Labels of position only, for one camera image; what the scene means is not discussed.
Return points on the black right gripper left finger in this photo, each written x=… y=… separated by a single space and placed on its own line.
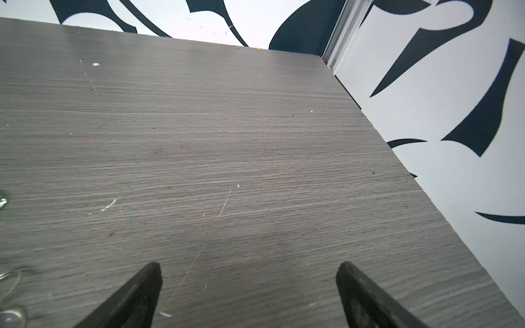
x=133 y=304

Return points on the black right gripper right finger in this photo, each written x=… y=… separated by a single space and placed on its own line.
x=366 y=304

